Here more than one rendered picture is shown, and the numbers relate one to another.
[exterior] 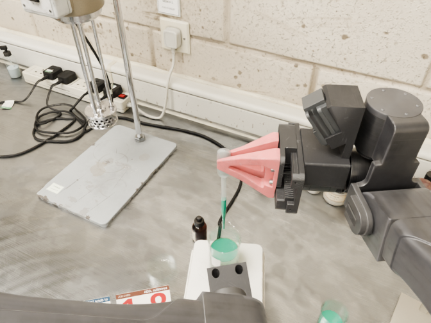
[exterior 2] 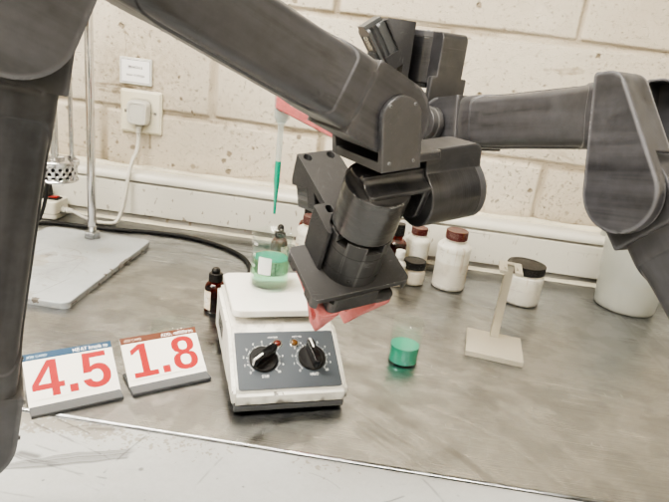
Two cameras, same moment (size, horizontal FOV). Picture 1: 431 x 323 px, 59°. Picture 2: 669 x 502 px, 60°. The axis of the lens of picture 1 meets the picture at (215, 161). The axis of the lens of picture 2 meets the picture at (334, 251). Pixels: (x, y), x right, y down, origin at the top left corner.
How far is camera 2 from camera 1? 0.44 m
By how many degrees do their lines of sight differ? 31
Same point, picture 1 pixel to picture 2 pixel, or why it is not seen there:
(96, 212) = (48, 294)
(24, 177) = not seen: outside the picture
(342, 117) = (398, 31)
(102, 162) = (41, 255)
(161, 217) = (150, 297)
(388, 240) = (460, 117)
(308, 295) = (369, 340)
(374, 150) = (427, 73)
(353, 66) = not seen: hidden behind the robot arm
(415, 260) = (488, 109)
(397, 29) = not seen: hidden behind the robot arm
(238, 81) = (227, 165)
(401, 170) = (453, 88)
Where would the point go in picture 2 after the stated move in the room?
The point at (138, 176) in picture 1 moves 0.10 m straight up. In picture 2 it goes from (103, 264) to (102, 205)
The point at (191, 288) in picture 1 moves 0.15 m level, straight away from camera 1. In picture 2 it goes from (236, 302) to (200, 258)
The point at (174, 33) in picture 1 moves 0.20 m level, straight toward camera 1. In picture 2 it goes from (143, 104) to (166, 120)
